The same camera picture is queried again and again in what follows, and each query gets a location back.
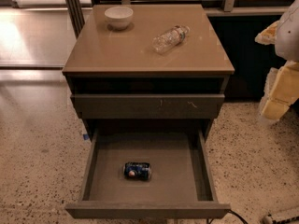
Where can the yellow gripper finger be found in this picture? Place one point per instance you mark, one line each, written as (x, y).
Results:
(281, 90)
(268, 35)

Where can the blue pepsi can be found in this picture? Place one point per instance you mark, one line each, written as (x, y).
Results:
(137, 170)

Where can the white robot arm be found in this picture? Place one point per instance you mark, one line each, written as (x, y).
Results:
(287, 41)

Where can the brown drawer cabinet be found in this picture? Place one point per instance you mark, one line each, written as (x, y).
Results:
(105, 61)

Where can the open middle drawer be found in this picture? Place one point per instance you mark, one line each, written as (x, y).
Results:
(181, 185)

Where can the closed upper drawer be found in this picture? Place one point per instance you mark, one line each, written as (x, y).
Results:
(147, 106)

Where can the clear plastic water bottle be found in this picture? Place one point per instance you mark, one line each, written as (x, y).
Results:
(167, 40)

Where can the white power strip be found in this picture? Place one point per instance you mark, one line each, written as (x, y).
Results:
(289, 216)

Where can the white ceramic bowl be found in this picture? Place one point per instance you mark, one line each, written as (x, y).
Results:
(119, 18)

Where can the blue tape piece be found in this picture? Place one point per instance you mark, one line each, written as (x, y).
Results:
(86, 137)

